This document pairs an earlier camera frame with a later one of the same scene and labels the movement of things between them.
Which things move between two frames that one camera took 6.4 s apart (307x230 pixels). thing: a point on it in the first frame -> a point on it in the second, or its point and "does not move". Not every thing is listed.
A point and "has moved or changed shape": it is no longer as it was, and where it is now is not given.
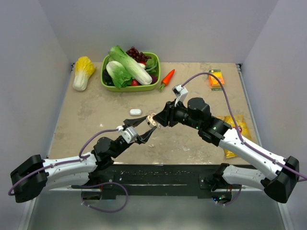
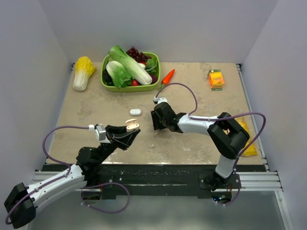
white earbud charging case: [135, 112] does not move
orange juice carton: [215, 84] does not move
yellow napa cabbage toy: [84, 68] does not move
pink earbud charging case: [150, 121] has moved or changed shape
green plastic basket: [136, 88] does not move
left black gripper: [133, 122] -> [119, 137]
